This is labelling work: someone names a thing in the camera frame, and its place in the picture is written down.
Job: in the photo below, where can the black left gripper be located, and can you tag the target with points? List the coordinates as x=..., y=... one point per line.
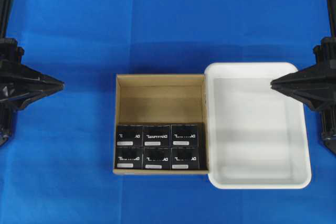
x=14, y=91

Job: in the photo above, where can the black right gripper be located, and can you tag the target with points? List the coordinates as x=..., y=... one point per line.
x=320, y=79

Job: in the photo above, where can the black box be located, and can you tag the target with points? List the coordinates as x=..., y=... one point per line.
x=129, y=135
x=186, y=135
x=157, y=158
x=129, y=158
x=188, y=158
x=157, y=136

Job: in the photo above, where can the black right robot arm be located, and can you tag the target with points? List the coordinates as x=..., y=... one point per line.
x=325, y=52

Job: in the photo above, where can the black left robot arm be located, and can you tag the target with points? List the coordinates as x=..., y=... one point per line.
x=11, y=51

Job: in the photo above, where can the brown cardboard box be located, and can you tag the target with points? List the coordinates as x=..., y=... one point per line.
x=150, y=99

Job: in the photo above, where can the white plastic tray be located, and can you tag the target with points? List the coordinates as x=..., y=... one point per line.
x=257, y=137

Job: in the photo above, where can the blue table cloth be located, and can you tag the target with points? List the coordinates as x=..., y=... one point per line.
x=58, y=166

